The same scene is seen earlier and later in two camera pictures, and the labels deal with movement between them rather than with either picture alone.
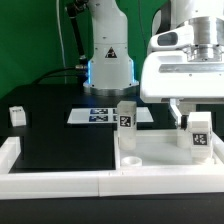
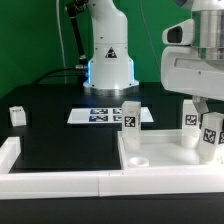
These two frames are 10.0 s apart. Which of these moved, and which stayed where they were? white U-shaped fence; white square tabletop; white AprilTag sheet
Moved: white square tabletop
Stayed: white U-shaped fence; white AprilTag sheet
